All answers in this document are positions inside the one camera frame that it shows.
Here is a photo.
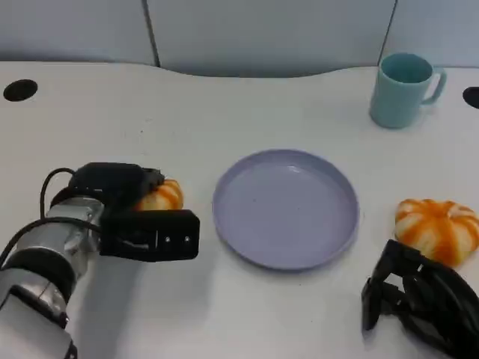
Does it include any lilac plate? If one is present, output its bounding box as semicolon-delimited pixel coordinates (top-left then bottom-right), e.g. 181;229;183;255
211;148;361;272

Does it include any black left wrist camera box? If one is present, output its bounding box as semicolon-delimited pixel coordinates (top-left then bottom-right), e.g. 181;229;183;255
99;209;201;263

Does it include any black table grommet hole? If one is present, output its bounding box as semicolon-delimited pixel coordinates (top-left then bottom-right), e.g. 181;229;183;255
462;86;479;110
2;79;39;103

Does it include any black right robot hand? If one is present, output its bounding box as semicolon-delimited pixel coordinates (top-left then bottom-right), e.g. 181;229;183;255
360;239;479;359

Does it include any pale green mug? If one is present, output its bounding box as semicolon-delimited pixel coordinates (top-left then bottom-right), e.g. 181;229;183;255
369;52;448;129

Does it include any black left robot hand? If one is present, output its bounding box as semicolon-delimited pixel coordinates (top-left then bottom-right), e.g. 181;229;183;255
68;161;166;213

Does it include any black long arm cable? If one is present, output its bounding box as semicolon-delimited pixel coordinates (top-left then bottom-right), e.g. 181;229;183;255
0;218;103;271

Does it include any black looping arm cable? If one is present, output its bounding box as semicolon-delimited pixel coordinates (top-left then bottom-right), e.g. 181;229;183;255
38;167;76;222

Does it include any orange striped toy bread roll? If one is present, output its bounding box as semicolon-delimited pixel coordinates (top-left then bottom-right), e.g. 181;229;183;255
135;179;186;212
394;197;479;269

